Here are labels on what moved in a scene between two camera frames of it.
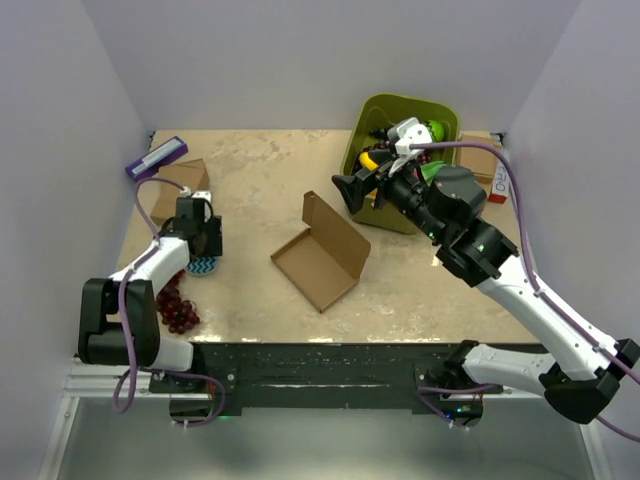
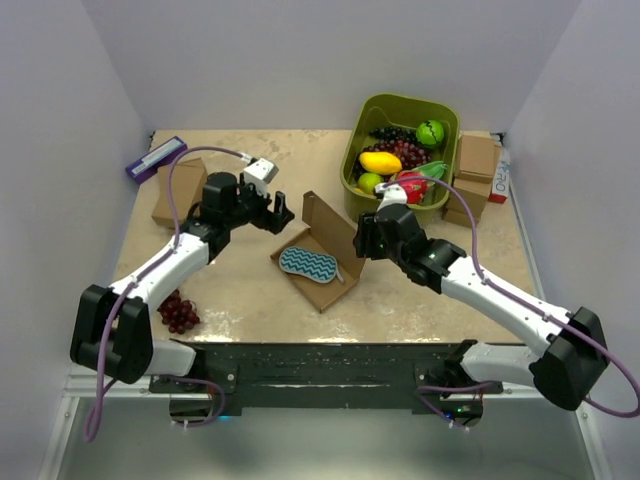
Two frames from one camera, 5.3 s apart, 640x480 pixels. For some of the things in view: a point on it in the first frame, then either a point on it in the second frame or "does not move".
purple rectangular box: [170, 150] does not move
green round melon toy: [436, 131] does not move
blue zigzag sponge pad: [202, 266] -> [310, 265]
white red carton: [500, 184] does not move
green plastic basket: [366, 113] does not move
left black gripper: [213, 247] -> [268, 220]
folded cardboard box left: [190, 175] does not move
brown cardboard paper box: [326, 258] does not move
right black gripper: [354, 188] -> [364, 240]
